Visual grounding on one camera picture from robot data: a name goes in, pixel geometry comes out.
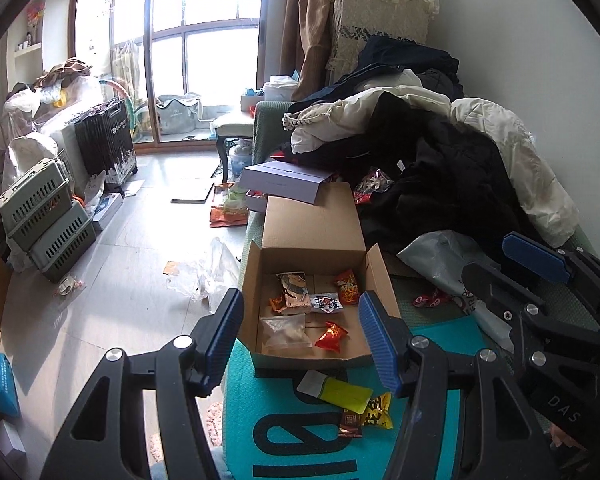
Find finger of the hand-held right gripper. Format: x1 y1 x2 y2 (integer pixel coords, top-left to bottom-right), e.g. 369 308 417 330
501 231 600 346
461 261 550 332

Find yellow black snack packet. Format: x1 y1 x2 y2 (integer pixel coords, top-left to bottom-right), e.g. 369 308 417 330
362 392 395 431

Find person's right hand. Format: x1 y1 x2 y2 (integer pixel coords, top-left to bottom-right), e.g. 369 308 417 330
547 422 582 450

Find small white box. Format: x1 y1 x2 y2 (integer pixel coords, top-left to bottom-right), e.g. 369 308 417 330
0 420 26 456

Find brown pink snack packet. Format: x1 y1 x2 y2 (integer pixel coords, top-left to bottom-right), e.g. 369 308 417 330
276 272 311 314

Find white blue box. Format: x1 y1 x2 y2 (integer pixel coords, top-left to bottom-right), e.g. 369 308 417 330
92 192 124 221

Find teal printed mat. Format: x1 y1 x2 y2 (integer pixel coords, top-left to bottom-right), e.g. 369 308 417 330
220 312 486 480

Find colourful hula hoop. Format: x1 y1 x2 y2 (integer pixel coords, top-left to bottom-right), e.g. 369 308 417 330
97 77 146 137

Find purple flat box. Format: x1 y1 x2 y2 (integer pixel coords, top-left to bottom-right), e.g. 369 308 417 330
239 160 334 206

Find black padded jacket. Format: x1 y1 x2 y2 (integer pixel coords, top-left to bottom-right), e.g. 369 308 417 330
360 92 547 257

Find yellow-green snack packet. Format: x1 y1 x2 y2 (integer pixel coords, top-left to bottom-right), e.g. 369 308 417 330
296 370 374 414

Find brown framed window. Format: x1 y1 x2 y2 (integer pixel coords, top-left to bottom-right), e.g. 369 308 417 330
67 0 266 149

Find red shiny snack bag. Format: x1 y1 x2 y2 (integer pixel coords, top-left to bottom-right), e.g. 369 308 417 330
354 167 396 205

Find pile of clothes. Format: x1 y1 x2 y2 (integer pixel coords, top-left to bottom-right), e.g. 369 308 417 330
282 85 581 249

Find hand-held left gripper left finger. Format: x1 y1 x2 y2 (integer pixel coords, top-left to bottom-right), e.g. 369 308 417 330
40 287 245 480

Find pink fluffy rug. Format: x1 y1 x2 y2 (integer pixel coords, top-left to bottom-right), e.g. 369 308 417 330
147 400 226 467

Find clear plastic snack packet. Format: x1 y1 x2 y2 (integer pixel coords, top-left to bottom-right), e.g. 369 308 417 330
260 314 314 351

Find brown curtain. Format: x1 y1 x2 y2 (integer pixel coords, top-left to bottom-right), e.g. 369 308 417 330
277 0 337 89

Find small dark brown packet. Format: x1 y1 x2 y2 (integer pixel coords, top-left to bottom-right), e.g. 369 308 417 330
337 409 366 440

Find brown cardboard box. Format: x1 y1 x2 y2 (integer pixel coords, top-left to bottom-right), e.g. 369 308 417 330
240 182 404 379

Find white stool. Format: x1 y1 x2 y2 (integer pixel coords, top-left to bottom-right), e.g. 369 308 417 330
214 110 256 184

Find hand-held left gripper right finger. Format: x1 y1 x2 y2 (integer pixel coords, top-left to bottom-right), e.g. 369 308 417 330
357 290 554 480

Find white plastic bag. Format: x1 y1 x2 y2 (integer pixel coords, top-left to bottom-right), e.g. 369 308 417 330
396 230 516 352

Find large red snack packet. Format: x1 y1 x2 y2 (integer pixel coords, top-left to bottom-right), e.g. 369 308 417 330
334 269 361 306

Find black fleece garment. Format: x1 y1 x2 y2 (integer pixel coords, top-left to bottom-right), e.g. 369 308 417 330
275 110 412 187

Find flat white board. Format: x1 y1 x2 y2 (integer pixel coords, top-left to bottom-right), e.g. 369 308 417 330
171 177 216 205

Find small red snack packet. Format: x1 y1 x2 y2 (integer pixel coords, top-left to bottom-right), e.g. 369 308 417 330
314 321 350 354

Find black suitcase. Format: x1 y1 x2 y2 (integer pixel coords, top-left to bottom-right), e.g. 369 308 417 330
74 100 139 189

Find clear plastic bag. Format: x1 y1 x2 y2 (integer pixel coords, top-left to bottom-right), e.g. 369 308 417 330
167 237 241 314

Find green sofa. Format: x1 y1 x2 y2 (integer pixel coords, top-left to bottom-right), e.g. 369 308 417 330
245 101 600 361

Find clear water bottle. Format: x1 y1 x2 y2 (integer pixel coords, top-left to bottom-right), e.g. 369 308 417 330
228 142 254 181

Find grey plastic crates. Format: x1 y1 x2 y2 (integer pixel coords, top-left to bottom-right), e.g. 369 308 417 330
0 157 74 251

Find dark navy garment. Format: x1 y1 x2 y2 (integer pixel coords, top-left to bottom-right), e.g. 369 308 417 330
325 35 467 102

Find white fabric bag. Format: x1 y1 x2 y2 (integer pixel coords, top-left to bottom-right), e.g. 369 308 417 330
155 92 204 134

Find cream lace curtain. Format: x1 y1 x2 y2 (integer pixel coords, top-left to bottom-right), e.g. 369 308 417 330
325 0 441 77

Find orange green bag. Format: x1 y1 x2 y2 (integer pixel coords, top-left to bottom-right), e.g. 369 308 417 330
209 182 251 229

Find white red snack packet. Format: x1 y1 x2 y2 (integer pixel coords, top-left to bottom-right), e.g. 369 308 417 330
310 294 344 314

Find brown cloth pile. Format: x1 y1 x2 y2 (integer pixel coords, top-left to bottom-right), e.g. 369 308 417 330
35 57 94 89

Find white plastic wrapped pile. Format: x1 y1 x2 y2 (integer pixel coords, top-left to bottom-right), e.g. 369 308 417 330
0 60 107 172

